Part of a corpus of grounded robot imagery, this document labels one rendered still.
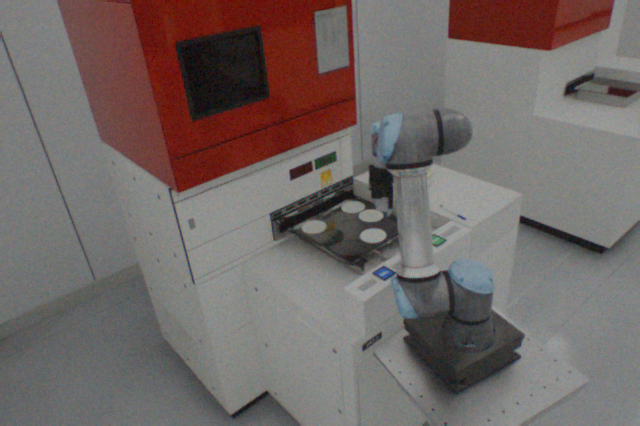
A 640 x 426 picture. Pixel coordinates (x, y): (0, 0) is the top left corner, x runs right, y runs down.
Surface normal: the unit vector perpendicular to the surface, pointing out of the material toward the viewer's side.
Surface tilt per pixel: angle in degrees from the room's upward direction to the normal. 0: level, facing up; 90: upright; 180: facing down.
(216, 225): 90
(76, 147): 90
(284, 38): 90
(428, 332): 2
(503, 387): 0
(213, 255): 90
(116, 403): 0
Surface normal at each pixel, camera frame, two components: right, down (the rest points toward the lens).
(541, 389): -0.07, -0.86
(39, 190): 0.66, 0.34
